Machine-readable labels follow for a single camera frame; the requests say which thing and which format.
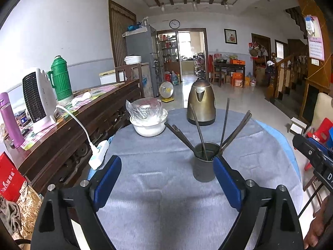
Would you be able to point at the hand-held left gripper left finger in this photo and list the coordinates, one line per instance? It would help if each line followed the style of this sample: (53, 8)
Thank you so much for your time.
(106, 182)

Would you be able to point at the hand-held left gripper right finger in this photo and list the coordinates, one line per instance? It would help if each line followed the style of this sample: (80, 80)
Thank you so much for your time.
(227, 185)

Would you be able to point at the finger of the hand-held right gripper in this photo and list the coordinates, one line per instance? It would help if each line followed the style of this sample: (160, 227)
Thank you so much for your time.
(324, 145)
(305, 147)

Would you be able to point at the metal chopstick holder cup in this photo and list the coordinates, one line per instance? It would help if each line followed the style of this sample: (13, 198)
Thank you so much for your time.
(203, 169)

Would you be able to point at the bundle of dark chopsticks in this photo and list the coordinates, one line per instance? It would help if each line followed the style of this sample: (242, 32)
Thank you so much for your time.
(227, 109)

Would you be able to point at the person's right hand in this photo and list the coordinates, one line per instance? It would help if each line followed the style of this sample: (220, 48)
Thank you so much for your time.
(316, 229)

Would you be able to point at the red plastic chair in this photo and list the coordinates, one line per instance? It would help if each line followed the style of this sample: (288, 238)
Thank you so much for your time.
(324, 130)

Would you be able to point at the blue table cover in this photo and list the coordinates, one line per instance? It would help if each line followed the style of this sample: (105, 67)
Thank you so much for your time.
(285, 142)

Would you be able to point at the white step stool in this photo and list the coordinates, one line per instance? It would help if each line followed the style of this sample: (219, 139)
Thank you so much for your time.
(298, 126)

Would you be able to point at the white power strip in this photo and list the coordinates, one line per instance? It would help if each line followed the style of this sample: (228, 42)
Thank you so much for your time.
(98, 156)

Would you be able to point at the cream armchair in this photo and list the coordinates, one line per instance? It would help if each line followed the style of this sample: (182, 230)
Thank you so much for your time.
(321, 106)

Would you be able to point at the grey tablecloth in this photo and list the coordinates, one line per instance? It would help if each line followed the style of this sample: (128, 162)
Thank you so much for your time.
(161, 187)

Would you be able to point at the dark carved wooden sideboard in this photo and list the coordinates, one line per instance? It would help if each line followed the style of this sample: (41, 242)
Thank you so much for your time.
(65, 140)

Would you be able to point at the wooden stair railing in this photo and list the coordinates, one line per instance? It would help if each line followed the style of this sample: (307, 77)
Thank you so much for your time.
(286, 75)

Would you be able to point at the golden patterned bag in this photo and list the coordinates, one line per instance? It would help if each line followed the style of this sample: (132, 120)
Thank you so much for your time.
(30, 205)

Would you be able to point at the clear water jug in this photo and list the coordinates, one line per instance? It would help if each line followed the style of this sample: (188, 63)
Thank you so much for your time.
(252, 80)

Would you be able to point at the bronze electric kettle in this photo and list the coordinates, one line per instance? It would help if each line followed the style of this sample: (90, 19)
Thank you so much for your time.
(205, 101)

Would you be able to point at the tall orange box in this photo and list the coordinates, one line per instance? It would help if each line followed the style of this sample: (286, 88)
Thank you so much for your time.
(237, 80)

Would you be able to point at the white fan heater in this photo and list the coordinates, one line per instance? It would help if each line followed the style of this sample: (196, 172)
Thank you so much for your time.
(44, 109)

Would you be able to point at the red paper bag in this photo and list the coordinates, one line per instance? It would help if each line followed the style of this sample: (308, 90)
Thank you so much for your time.
(10, 179)

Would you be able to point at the brown crumpled cloth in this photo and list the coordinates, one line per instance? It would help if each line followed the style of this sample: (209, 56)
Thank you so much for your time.
(10, 213)

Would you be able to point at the white chest freezer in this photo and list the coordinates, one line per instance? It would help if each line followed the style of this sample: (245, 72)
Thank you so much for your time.
(107, 78)

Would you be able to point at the flat orange box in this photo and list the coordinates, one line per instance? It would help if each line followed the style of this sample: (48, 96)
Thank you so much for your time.
(238, 62)

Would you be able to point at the green thermos flask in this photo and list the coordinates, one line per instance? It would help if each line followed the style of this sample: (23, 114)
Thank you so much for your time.
(62, 83)

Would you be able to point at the dark wooden chair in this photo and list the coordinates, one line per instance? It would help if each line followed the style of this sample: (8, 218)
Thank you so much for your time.
(130, 74)

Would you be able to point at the dark wooden dining table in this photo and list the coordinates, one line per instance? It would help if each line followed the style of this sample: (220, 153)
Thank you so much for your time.
(229, 67)

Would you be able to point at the purple water bottle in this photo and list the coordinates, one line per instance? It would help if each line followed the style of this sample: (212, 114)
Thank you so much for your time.
(11, 125)

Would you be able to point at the blue water jug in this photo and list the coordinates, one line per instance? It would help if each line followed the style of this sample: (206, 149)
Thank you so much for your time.
(174, 78)

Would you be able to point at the white rice cooker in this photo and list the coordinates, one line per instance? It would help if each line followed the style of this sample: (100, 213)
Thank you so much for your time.
(132, 60)

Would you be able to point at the grey refrigerator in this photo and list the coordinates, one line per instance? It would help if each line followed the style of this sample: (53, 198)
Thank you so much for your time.
(140, 47)

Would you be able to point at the glass display shelf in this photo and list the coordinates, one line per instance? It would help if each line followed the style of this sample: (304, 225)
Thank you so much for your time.
(167, 47)

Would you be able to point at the brown wooden door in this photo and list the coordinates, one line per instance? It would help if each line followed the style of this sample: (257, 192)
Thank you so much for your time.
(121, 33)

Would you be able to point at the hanging ceiling lamp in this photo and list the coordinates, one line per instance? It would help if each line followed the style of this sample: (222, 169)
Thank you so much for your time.
(193, 5)
(162, 6)
(225, 5)

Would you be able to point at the wall calendar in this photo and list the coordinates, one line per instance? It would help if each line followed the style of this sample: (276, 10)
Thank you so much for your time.
(315, 41)

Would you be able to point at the framed wall picture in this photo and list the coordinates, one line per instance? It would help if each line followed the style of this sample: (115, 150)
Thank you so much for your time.
(230, 36)

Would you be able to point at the round wall clock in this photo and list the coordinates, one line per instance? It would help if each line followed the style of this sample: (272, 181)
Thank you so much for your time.
(174, 24)

